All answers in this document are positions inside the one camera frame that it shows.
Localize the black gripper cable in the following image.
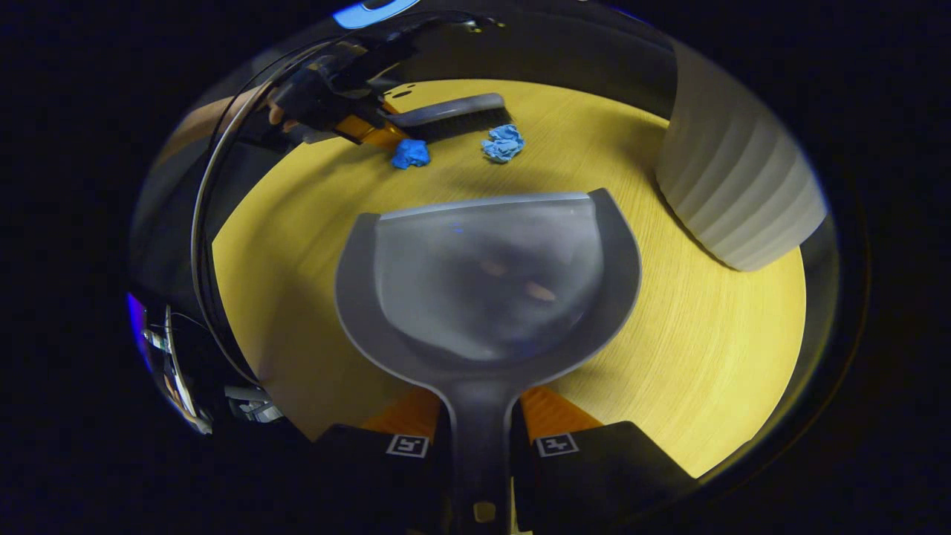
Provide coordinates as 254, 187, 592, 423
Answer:
189, 37, 350, 387

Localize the grey ribbed garbage bin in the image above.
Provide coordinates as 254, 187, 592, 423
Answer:
655, 37, 830, 273

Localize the small grey broom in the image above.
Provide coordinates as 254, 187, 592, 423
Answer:
382, 92, 514, 143

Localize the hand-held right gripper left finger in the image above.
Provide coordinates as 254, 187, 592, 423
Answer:
297, 386, 451, 535

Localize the light blue paper ball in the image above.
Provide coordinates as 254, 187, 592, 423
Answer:
481, 123, 526, 165

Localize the dark blue paper ball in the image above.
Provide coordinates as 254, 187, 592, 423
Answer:
391, 138, 432, 171

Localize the grey plastic dustpan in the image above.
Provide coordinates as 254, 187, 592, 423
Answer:
334, 187, 643, 535

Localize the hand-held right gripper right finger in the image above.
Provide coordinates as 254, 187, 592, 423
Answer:
512, 385, 700, 535

